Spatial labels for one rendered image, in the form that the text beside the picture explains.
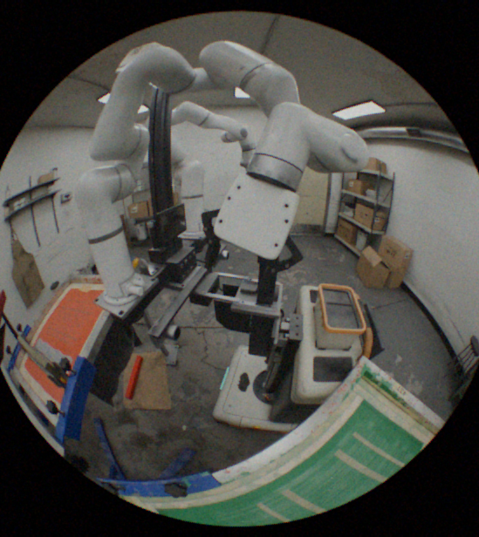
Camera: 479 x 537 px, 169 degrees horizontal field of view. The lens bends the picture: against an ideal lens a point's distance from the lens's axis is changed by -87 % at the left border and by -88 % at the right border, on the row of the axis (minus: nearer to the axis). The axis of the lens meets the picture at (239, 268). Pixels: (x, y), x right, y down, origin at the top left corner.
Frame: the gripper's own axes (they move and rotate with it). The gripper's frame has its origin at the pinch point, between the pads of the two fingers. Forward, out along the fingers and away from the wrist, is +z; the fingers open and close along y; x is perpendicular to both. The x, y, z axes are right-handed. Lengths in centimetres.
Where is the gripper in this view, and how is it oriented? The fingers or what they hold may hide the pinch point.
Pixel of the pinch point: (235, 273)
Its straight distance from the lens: 28.9
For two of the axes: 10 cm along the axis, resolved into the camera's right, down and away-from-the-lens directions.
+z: -3.3, 8.4, 4.3
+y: 8.9, 4.2, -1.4
